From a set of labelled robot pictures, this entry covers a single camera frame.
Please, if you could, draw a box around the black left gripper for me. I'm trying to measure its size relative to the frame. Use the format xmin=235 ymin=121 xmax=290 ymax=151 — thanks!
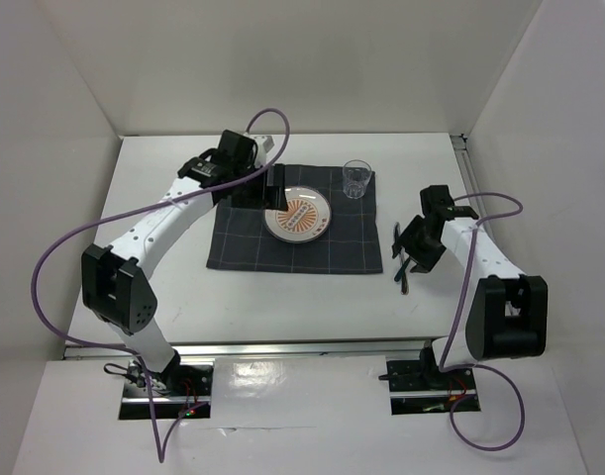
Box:
xmin=231 ymin=162 xmax=288 ymax=212

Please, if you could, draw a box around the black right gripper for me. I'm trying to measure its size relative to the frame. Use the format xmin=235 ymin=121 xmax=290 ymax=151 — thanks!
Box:
xmin=392 ymin=215 xmax=449 ymax=275

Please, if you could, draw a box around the green handled gold fork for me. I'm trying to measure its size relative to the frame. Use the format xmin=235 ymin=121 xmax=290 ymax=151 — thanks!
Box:
xmin=394 ymin=257 xmax=411 ymax=282

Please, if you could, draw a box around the orange sunburst patterned plate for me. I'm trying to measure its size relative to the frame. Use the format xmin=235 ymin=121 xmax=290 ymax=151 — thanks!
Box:
xmin=262 ymin=186 xmax=332 ymax=244

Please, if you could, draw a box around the dark checked cloth placemat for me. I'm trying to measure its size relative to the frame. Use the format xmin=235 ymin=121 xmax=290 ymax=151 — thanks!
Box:
xmin=206 ymin=164 xmax=383 ymax=275

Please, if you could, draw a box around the clear drinking glass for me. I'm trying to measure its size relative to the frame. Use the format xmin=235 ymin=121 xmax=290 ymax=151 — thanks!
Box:
xmin=342 ymin=159 xmax=372 ymax=199

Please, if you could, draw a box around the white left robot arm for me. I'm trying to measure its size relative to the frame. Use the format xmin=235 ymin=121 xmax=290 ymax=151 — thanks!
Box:
xmin=81 ymin=130 xmax=286 ymax=395

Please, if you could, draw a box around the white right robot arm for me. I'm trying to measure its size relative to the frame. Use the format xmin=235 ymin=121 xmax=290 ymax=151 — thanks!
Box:
xmin=391 ymin=185 xmax=549 ymax=388

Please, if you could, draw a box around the striped handled knife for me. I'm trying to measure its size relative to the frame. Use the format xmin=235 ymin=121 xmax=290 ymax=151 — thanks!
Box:
xmin=393 ymin=222 xmax=410 ymax=295

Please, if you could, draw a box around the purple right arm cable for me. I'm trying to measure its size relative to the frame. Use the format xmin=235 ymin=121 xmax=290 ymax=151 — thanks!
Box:
xmin=438 ymin=191 xmax=526 ymax=452

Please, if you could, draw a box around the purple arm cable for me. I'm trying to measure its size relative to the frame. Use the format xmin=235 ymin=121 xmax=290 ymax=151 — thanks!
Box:
xmin=438 ymin=191 xmax=526 ymax=452
xmin=30 ymin=107 xmax=291 ymax=463

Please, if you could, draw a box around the aluminium right side rail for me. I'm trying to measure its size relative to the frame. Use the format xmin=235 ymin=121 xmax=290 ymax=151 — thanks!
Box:
xmin=451 ymin=133 xmax=529 ymax=350

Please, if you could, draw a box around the aluminium rail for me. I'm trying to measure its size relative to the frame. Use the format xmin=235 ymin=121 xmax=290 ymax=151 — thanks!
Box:
xmin=62 ymin=335 xmax=529 ymax=360
xmin=451 ymin=133 xmax=529 ymax=350

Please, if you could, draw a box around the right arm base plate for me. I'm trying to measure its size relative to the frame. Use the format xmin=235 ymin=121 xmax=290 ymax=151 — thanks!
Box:
xmin=377 ymin=360 xmax=481 ymax=416

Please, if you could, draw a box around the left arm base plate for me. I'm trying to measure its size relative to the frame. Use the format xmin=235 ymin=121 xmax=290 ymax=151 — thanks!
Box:
xmin=117 ymin=361 xmax=214 ymax=421

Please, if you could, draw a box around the aluminium front rail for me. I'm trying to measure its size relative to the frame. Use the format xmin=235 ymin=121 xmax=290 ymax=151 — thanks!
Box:
xmin=62 ymin=335 xmax=529 ymax=360

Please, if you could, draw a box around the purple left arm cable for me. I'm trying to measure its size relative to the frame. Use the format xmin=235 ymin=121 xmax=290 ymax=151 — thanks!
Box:
xmin=30 ymin=107 xmax=291 ymax=463

